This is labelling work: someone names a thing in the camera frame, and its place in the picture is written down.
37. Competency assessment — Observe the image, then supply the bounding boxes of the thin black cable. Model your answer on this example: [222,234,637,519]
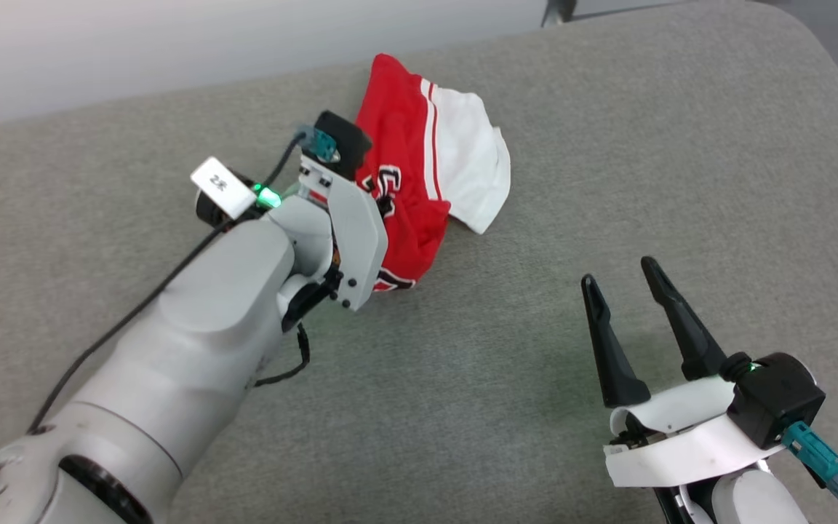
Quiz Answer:
[255,323,311,388]

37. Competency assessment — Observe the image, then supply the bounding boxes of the red and white jersey shirt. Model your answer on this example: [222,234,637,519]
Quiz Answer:
[352,53,512,293]

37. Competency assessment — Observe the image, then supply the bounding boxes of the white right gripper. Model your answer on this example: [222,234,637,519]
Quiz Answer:
[581,256,785,488]

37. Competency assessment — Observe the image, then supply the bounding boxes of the black cable with teal plug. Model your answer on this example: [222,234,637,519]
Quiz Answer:
[26,125,341,434]
[782,421,838,524]

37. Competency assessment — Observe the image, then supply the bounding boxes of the grey fabric sofa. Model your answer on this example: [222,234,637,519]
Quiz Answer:
[0,0,838,524]

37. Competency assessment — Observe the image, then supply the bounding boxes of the dark metal partition post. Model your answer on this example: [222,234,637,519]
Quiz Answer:
[541,0,579,28]

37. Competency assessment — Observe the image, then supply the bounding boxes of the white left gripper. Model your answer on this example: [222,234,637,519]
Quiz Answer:
[274,155,390,314]

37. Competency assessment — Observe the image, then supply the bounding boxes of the white label tag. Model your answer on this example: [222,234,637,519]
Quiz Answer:
[191,156,257,220]

